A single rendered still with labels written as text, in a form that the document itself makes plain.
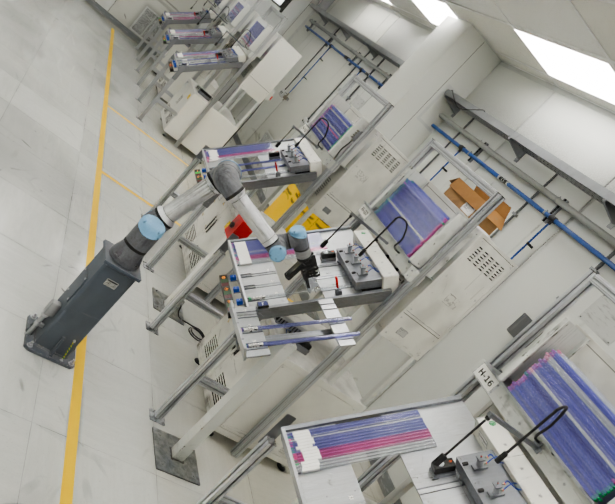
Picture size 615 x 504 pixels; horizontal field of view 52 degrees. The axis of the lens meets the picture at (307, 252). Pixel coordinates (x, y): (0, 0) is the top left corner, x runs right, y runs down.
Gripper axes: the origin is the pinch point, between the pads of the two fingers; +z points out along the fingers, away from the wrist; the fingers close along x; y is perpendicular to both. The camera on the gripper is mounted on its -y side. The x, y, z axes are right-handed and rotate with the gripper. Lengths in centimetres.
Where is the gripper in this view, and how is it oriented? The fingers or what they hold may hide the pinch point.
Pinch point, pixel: (308, 290)
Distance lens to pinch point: 309.5
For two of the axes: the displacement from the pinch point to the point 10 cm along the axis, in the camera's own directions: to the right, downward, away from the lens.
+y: 9.5, -3.0, 1.0
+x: -2.4, -4.8, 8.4
